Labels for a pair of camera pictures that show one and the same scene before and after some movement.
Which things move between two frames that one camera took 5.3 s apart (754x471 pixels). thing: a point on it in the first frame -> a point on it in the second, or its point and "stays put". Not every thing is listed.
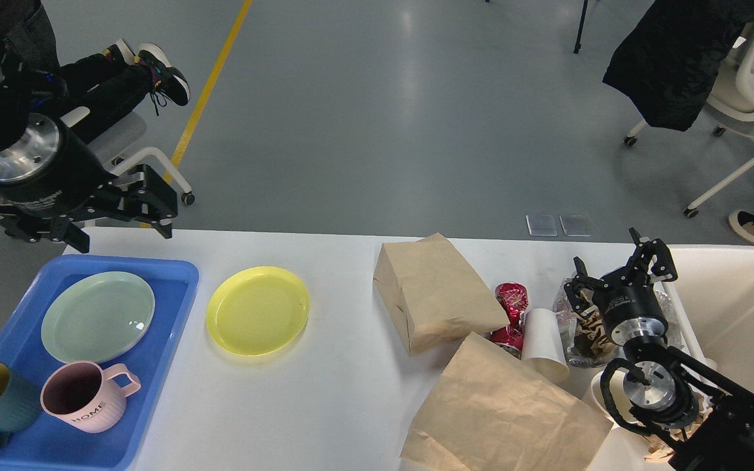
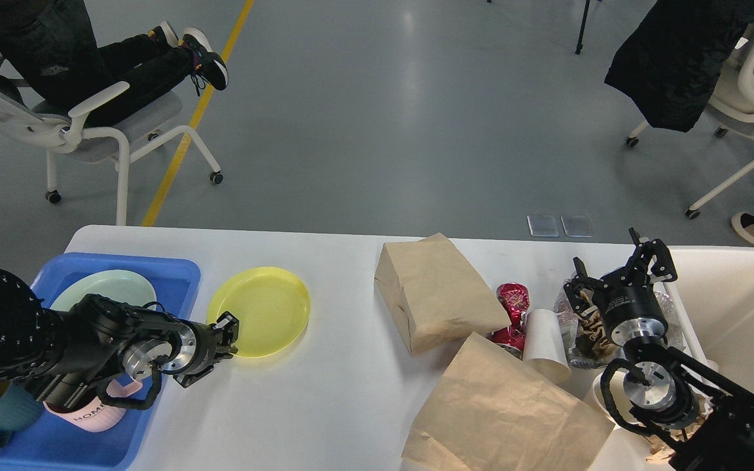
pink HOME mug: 85,394 stays put
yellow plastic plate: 258,311 stays put
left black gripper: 35,162 -> 199,343
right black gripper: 629,309 stays put
